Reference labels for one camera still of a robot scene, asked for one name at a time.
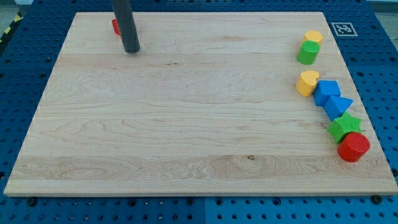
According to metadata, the green star block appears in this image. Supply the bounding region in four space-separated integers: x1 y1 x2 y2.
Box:
327 112 361 143

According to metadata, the light wooden board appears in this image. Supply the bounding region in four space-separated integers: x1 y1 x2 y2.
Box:
4 12 397 197

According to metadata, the red block behind rod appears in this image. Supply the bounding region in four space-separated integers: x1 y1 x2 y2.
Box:
111 19 120 35

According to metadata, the green cylinder block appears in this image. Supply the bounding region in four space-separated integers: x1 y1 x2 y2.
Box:
297 40 320 65

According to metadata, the blue cube block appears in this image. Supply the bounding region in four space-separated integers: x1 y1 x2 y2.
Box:
313 80 341 106

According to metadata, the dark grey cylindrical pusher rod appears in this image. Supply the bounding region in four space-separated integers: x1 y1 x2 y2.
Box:
111 0 140 54

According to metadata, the yellow hexagon block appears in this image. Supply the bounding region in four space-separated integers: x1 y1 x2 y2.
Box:
302 30 324 45

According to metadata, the blue triangle block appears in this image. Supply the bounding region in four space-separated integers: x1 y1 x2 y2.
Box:
323 96 353 121

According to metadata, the red cylinder block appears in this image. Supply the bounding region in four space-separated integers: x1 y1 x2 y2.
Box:
338 132 370 162

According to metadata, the white fiducial marker tag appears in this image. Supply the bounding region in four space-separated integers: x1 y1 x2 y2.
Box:
331 22 358 37

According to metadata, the black bolt left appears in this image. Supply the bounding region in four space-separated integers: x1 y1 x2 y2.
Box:
26 197 37 207

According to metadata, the black bolt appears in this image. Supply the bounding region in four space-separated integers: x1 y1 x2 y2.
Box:
26 197 37 207
371 195 383 205

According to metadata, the black bolt right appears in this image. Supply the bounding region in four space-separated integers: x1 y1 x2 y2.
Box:
371 195 383 205

